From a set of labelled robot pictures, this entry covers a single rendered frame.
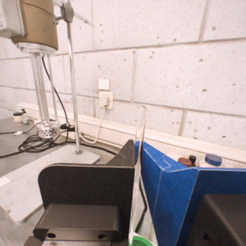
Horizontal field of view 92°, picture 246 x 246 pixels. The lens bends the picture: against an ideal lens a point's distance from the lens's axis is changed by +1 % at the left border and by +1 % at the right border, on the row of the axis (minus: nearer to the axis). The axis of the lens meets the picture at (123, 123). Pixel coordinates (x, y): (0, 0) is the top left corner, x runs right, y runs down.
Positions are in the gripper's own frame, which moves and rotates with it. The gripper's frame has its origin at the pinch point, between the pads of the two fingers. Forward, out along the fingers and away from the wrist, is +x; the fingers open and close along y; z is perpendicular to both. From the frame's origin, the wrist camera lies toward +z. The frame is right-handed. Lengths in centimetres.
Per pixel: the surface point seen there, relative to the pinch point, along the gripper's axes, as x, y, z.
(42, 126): 27.3, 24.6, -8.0
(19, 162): 33, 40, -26
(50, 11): 29.3, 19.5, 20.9
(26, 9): 25.3, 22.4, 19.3
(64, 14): 38.0, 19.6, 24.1
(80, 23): 63, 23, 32
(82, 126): 59, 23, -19
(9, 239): 9.0, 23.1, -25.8
